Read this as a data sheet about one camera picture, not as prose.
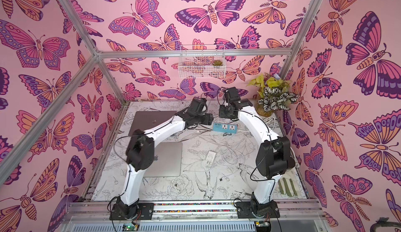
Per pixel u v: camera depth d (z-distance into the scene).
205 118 0.85
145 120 1.10
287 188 0.79
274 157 0.48
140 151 0.54
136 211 0.67
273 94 0.92
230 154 0.92
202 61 0.95
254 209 0.65
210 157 0.90
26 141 0.56
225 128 1.01
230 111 0.63
